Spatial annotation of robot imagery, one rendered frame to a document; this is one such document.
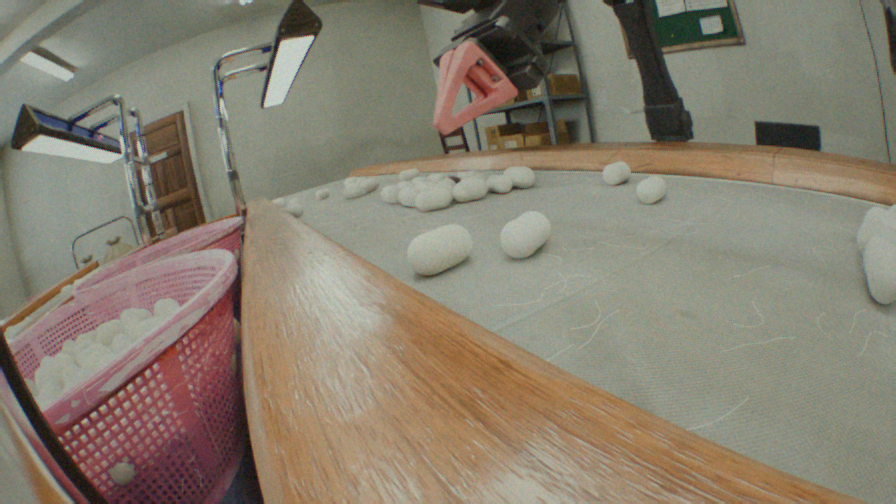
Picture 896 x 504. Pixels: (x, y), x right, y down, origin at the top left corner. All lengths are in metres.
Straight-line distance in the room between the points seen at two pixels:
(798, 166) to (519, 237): 0.27
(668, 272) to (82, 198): 5.60
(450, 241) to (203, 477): 0.16
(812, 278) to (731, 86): 2.23
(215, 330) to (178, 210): 4.68
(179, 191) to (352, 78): 2.60
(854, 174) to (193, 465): 0.46
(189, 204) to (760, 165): 4.81
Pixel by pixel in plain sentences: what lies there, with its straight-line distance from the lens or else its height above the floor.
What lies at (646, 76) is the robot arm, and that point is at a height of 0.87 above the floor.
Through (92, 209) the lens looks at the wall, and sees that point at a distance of 5.49.
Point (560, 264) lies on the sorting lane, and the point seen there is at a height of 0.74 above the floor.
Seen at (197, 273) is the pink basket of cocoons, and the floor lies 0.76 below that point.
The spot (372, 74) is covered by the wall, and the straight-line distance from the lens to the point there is 4.99.
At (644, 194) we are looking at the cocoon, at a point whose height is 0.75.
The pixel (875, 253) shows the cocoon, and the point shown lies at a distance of 0.16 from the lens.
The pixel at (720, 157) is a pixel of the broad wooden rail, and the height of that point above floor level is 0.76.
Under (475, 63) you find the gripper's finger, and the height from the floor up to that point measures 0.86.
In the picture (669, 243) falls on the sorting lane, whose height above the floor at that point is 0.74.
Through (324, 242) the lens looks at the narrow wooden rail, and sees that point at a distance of 0.19.
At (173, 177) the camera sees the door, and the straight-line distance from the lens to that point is 4.85.
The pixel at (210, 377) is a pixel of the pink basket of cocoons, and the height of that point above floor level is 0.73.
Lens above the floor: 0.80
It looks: 17 degrees down
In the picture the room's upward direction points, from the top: 11 degrees counter-clockwise
